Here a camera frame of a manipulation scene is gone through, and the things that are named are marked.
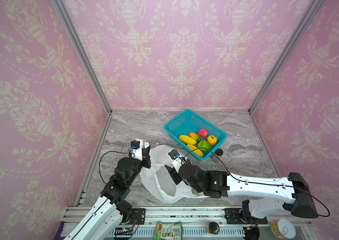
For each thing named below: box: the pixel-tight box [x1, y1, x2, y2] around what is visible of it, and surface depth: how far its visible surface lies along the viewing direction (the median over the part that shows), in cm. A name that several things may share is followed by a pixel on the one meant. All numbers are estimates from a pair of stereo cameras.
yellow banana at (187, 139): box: [179, 135, 197, 145], surface depth 102 cm
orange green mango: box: [189, 132, 206, 142], surface depth 102 cm
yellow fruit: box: [207, 135, 218, 146], surface depth 99 cm
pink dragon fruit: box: [197, 128, 208, 139], surface depth 102 cm
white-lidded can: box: [270, 218, 297, 240], surface depth 68 cm
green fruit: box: [197, 140, 210, 152], surface depth 96 cm
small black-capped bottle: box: [211, 148, 224, 164], surface depth 89 cm
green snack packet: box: [153, 221, 184, 240], surface depth 70 cm
